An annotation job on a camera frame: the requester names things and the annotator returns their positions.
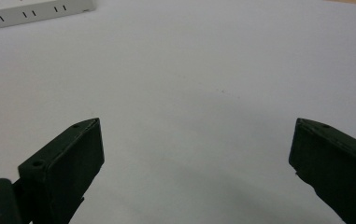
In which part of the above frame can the white power strip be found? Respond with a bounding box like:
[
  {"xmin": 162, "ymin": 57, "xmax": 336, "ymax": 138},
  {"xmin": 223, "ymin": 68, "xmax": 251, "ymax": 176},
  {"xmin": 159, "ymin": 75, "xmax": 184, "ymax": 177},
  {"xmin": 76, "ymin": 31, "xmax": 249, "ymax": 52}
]
[{"xmin": 0, "ymin": 0, "xmax": 97, "ymax": 33}]

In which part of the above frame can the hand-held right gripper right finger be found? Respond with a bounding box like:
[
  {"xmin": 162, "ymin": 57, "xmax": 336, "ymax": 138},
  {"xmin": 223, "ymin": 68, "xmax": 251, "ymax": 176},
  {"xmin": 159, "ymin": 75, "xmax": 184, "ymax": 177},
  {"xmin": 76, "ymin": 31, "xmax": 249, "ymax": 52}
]
[{"xmin": 288, "ymin": 117, "xmax": 356, "ymax": 224}]

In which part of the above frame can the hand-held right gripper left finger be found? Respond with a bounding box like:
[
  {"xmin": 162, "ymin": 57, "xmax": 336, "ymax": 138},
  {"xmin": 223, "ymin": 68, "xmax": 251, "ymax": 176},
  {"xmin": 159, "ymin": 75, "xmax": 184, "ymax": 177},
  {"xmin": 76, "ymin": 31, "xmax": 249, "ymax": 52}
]
[{"xmin": 17, "ymin": 117, "xmax": 106, "ymax": 224}]

